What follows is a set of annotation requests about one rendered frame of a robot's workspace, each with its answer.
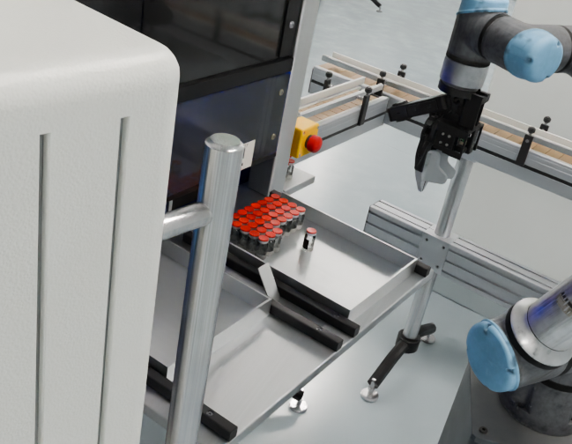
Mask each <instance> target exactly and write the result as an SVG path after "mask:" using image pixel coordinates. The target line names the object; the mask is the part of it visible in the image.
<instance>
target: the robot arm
mask: <svg viewBox="0 0 572 444"><path fill-rule="evenodd" d="M508 7H509V0H462V1H461V4H460V6H459V9H458V12H457V13H456V15H457V17H456V20H455V24H454V26H453V30H452V33H451V36H450V40H449V45H448V48H447V52H446V54H445V57H444V60H443V64H442V69H441V72H440V80H439V84H438V88H439V89H440V90H441V91H442V92H444V93H443V94H438V95H435V96H431V97H427V98H423V99H419V100H413V101H407V100H405V101H399V102H397V103H395V104H393V105H392V107H389V108H387V111H388V115H389V118H390V122H394V121H396V122H404V121H406V120H409V119H411V118H412V117H414V116H418V115H425V114H429V117H428V118H427V120H426V121H425V124H424V126H423V129H422V131H421V134H420V141H419V144H418V147H417V151H416V155H415V164H414V169H415V178H416V182H417V187H418V191H420V192H422V191H423V190H424V189H425V187H426V186H427V183H428V182H432V183H438V184H443V183H445V182H446V181H447V179H452V178H453V177H454V176H455V174H456V170H455V168H454V167H453V166H452V165H451V164H450V163H449V161H448V157H449V156H450V157H452V158H454V159H458V160H461V157H462V154H463V153H466V154H470V153H471V152H472V150H474V151H476V149H477V146H478V143H479V138H480V135H481V132H482V130H483V127H484V123H482V122H479V119H480V117H481V114H482V111H483V107H484V105H485V103H486V102H488V101H489V99H490V95H491V93H488V92H484V91H481V88H482V87H483V84H484V82H485V79H486V76H487V72H488V69H489V66H490V63H493V64H495V65H497V66H499V67H501V68H502V69H504V70H506V71H508V72H509V73H510V74H512V75H513V76H515V77H517V78H521V79H524V80H527V81H529V82H532V83H539V82H542V81H544V79H546V78H550V77H551V76H552V75H553V74H554V73H566V74H568V75H569V76H571V77H572V26H562V25H538V24H528V23H524V22H523V21H521V20H518V19H516V18H513V17H511V16H510V15H508V14H506V13H508V11H509V10H508ZM478 133H479V134H478ZM477 136H478V138H477ZM476 138H477V141H476ZM475 141H476V144H475ZM466 345H467V349H466V351H467V356H468V359H469V363H470V365H471V368H472V371H473V372H474V373H475V375H476V377H477V378H478V379H479V381H480V382H481V383H482V384H483V385H484V386H486V387H488V388H489V389H491V390H493V391H494V392H499V395H500V399H501V403H502V405H503V406H504V408H505V409H506V411H507V412H508V413H509V414H510V415H511V416H512V417H513V418H514V419H515V420H517V421H518V422H519V423H521V424H522V425H524V426H526V427H528V428H530V429H531V430H534V431H536V432H538V433H543V434H546V435H552V436H567V435H570V434H572V274H571V275H570V276H568V277H567V278H565V279H564V280H563V281H561V282H560V283H559V284H557V286H555V287H554V288H553V289H551V290H550V291H549V292H547V293H546V294H544V295H543V296H542V297H540V298H539V299H536V298H525V299H522V300H519V301H518V302H517V303H516V304H515V305H513V306H512V307H510V308H509V309H508V310H507V311H505V312H504V313H503V314H501V315H499V316H497V317H495V318H493V319H490V320H489V319H484V320H482V321H481V322H477V323H475V324H474V325H473V326H472V327H471V329H470V330H469V333H468V336H467V339H466Z"/></svg>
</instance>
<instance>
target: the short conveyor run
mask: <svg viewBox="0 0 572 444"><path fill-rule="evenodd" d="M332 75H333V73H332V72H331V71H326V73H325V76H326V77H327V79H325V80H324V84H323V90H322V91H320V92H315V93H312V94H310V95H307V96H304V97H301V103H300V107H299V112H298V115H300V116H303V117H305V118H307V119H309V120H311V121H313V122H317V123H318V124H319V128H318V132H317V135H318V136H319V137H321V139H322V140H323V144H322V147H321V149H320V150H319V151H318V152H316V153H313V152H311V153H308V154H306V155H304V156H302V157H299V158H298V159H297V158H294V157H292V159H293V160H294V161H295V162H294V164H297V163H299V162H302V161H303V160H305V159H308V158H311V157H313V156H315V155H317V154H319V153H321V152H324V151H326V150H329V149H330V148H332V147H334V146H337V145H339V144H342V143H344V142H346V141H348V140H350V139H352V138H354V137H357V136H359V135H361V134H364V133H366V132H368V131H370V130H373V129H375V128H377V127H379V126H382V125H383V122H384V118H385V115H386V111H387V107H388V104H389V97H385V96H382V97H380V96H378V95H375V94H374V93H376V92H378V91H381V90H382V89H383V84H382V83H381V84H378V85H374V86H371V87H370V86H367V87H365V89H364V90H362V89H361V87H360V86H358V85H361V84H364V82H365V78H366V77H361V78H356V79H354V80H351V81H349V82H346V83H344V84H341V85H336V86H334V85H331V79H330V78H332Z"/></svg>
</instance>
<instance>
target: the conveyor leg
mask: <svg viewBox="0 0 572 444"><path fill-rule="evenodd" d="M473 163H477V161H474V160H472V159H468V158H466V157H464V156H462V157H461V160H458V159H457V163H456V165H455V170H456V174H455V176H454V177H453V178H452V179H451V180H450V183H449V187H448V190H447V194H446V196H445V199H444V202H443V205H442V210H441V213H440V216H439V218H438V222H437V225H436V228H435V234H436V235H438V236H440V237H443V238H449V237H450V234H451V231H452V227H453V225H454V222H455V219H456V216H457V212H458V209H459V206H460V204H461V201H462V198H463V195H464V190H465V187H466V184H467V182H468V179H469V176H470V173H471V170H472V166H473ZM436 277H437V273H435V272H434V273H433V276H432V278H431V279H429V280H428V281H427V282H426V283H425V284H424V285H423V286H422V287H421V288H420V289H419V290H417V291H416V293H415V295H414V298H413V301H412V306H411V309H410V312H409V315H408V317H407V320H406V324H405V328H404V331H403V335H404V336H405V337H406V338H409V339H415V338H417V335H418V333H419V330H420V325H421V323H422V320H423V317H424V314H425V312H426V309H427V303H428V301H429V298H430V295H431V292H432V290H433V287H434V284H435V280H436Z"/></svg>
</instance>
